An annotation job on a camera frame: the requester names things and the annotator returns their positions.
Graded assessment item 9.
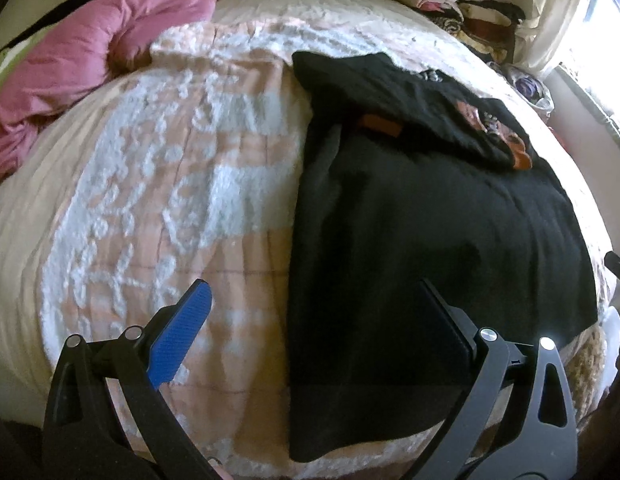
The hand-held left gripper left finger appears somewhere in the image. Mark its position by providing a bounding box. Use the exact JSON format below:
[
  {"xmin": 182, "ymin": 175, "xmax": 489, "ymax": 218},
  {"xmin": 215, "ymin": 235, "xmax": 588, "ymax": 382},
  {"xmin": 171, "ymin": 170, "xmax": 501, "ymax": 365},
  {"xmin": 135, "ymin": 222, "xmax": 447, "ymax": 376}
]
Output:
[{"xmin": 41, "ymin": 278, "xmax": 221, "ymax": 480}]

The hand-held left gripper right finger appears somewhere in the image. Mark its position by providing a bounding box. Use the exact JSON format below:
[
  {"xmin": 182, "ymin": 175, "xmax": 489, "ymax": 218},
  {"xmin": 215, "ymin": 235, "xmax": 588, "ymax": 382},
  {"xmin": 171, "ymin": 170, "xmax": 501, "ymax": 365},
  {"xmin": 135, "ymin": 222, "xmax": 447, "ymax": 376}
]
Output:
[{"xmin": 412, "ymin": 277, "xmax": 580, "ymax": 480}]

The black t-shirt with print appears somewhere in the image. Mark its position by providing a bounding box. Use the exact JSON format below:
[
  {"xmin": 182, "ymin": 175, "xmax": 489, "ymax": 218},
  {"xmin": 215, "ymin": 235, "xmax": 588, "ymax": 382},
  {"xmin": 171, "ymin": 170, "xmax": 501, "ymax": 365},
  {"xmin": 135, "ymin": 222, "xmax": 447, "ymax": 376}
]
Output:
[{"xmin": 287, "ymin": 50, "xmax": 599, "ymax": 464}]

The plastic bag of clothes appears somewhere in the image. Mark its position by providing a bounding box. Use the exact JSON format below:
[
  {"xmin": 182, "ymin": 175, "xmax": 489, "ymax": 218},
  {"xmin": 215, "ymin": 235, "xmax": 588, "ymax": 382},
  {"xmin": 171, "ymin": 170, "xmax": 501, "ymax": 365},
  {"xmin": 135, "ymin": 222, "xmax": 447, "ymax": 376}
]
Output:
[{"xmin": 499, "ymin": 62, "xmax": 555, "ymax": 112}]

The pile of folded clothes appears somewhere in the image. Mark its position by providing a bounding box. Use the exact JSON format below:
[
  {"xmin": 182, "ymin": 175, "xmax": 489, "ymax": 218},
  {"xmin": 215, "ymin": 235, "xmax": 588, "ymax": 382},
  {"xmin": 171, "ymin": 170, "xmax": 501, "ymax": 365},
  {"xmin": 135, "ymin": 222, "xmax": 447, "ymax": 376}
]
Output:
[{"xmin": 389, "ymin": 0, "xmax": 527, "ymax": 63}]

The peach floral blanket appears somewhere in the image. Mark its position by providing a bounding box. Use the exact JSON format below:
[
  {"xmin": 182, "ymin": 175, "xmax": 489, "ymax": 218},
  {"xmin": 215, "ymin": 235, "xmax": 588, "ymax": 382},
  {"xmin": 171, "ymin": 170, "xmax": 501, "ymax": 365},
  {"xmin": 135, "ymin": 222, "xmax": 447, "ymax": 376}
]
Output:
[{"xmin": 0, "ymin": 0, "xmax": 616, "ymax": 480}]

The window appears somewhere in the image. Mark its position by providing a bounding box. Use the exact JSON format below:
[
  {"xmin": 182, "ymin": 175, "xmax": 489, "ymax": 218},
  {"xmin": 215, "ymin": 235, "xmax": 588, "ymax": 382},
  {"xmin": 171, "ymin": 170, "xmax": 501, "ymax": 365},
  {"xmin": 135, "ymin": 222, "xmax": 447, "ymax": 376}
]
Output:
[{"xmin": 557, "ymin": 0, "xmax": 620, "ymax": 133}]

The cream curtain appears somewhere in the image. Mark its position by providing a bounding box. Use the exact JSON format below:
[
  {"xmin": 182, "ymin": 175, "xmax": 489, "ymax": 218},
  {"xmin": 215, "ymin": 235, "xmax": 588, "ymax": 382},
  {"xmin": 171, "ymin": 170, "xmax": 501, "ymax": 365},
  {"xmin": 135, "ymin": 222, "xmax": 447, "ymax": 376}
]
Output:
[{"xmin": 514, "ymin": 0, "xmax": 593, "ymax": 77}]

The pink quilt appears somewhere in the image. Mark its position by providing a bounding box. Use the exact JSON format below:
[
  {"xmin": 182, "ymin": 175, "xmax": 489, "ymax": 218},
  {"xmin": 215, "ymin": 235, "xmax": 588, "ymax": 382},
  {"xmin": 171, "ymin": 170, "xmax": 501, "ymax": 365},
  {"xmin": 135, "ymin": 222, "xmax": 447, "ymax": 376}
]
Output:
[{"xmin": 0, "ymin": 0, "xmax": 219, "ymax": 184}]

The light green cloth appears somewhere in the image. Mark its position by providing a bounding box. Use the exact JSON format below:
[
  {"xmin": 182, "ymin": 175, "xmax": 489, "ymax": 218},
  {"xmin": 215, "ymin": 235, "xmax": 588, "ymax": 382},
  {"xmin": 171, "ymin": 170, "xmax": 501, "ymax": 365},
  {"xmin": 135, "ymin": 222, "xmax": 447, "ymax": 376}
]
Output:
[{"xmin": 0, "ymin": 42, "xmax": 23, "ymax": 108}]

